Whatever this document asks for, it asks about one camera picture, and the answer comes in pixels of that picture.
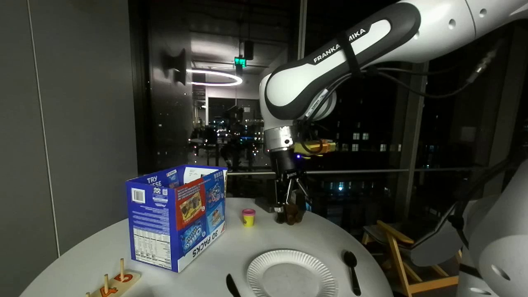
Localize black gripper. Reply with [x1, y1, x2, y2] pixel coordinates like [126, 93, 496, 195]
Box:
[270, 151, 303, 223]

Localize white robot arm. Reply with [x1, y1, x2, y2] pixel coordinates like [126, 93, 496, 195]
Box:
[258, 0, 528, 225]

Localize white paper plate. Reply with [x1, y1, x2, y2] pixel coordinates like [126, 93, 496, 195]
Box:
[245, 250, 338, 297]

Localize small yellow red cup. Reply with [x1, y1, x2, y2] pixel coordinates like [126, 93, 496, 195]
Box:
[242, 208, 255, 226]

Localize black plastic spoon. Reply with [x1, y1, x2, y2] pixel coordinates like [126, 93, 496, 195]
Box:
[341, 251, 361, 296]

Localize black plastic knife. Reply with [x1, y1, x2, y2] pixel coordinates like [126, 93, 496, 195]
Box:
[225, 274, 240, 297]

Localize blue cardboard box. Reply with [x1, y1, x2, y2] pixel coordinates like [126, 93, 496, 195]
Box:
[125, 165, 225, 273]

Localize wooden chair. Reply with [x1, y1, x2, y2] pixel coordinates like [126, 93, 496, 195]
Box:
[361, 222, 458, 297]

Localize wooden peg board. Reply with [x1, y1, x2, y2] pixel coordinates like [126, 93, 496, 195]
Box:
[83, 259, 141, 297]

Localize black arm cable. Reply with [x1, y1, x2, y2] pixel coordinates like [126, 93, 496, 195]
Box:
[367, 47, 499, 103]

